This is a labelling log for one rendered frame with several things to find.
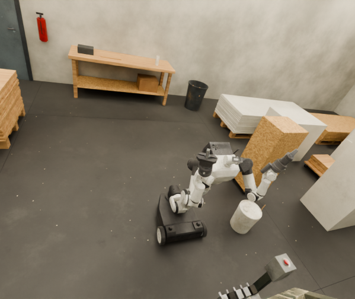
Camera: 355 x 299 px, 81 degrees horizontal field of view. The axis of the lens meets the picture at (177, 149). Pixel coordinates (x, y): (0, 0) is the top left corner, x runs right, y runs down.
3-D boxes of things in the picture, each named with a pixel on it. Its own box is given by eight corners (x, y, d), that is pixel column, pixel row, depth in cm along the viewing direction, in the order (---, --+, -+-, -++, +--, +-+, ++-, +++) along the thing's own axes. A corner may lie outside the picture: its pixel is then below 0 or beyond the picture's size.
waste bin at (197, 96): (196, 103, 587) (203, 81, 549) (203, 113, 549) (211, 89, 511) (179, 101, 568) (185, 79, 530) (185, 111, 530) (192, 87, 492)
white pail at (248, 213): (243, 214, 305) (258, 193, 277) (254, 233, 283) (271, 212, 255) (225, 217, 293) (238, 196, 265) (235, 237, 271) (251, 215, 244)
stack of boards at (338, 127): (342, 127, 724) (351, 116, 698) (370, 145, 649) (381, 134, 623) (291, 124, 634) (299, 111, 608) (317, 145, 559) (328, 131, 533)
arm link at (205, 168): (198, 149, 128) (197, 161, 137) (194, 160, 122) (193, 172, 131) (218, 153, 126) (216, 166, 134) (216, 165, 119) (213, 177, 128)
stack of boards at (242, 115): (281, 120, 639) (292, 101, 602) (306, 140, 564) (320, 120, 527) (212, 115, 549) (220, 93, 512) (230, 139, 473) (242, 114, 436)
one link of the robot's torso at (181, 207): (169, 204, 259) (182, 187, 223) (184, 202, 267) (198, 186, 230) (172, 216, 251) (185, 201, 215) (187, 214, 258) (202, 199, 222)
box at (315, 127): (281, 143, 515) (304, 110, 459) (300, 161, 469) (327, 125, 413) (249, 143, 478) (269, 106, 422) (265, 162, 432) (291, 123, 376)
